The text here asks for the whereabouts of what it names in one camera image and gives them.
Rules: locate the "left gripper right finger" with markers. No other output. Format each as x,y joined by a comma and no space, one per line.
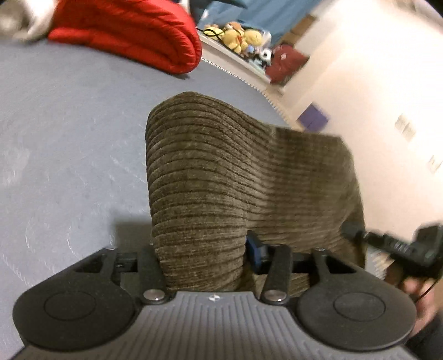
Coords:
336,302

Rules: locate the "person right hand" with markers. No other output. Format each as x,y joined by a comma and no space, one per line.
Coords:
420,289

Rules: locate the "dark red pillow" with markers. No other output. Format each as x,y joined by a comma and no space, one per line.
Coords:
285,62

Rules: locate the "brown corduroy pants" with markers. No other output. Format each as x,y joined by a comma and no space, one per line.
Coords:
214,173

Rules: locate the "red folded comforter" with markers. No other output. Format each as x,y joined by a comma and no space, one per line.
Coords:
160,34

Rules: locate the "blue curtain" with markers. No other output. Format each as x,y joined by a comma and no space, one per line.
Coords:
277,17

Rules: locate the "white folded blanket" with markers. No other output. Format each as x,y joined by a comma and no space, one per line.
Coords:
26,20

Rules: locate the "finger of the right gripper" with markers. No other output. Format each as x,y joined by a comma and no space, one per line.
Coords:
358,235

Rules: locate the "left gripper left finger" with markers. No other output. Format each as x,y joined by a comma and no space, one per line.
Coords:
91,302

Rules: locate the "panda plush toy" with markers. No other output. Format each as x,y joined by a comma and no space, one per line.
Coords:
265,57

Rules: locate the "wall switch plates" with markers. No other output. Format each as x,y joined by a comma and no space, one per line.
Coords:
425,144

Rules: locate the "yellow plush toy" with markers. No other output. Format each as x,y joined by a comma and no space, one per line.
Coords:
234,37

